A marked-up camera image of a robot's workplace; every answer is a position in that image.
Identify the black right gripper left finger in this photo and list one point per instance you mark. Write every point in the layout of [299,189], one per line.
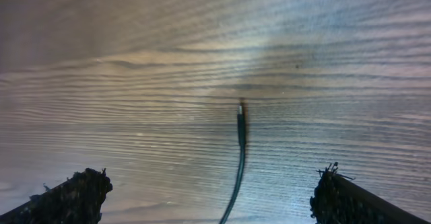
[76,201]

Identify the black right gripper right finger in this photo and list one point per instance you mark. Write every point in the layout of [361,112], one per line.
[337,200]

